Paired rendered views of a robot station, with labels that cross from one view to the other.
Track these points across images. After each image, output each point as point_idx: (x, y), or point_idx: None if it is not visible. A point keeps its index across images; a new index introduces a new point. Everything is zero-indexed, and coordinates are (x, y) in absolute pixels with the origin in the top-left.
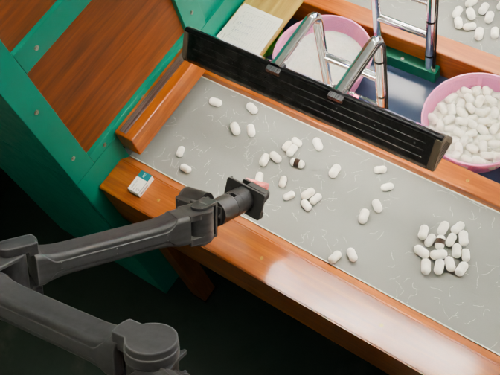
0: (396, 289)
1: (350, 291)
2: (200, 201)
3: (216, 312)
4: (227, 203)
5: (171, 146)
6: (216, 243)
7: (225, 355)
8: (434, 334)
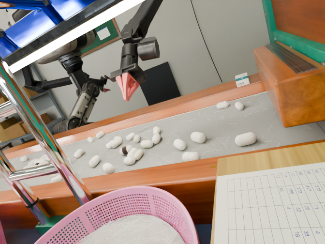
0: (71, 144)
1: (91, 128)
2: (129, 32)
3: None
4: (122, 50)
5: (255, 105)
6: (168, 101)
7: None
8: (57, 138)
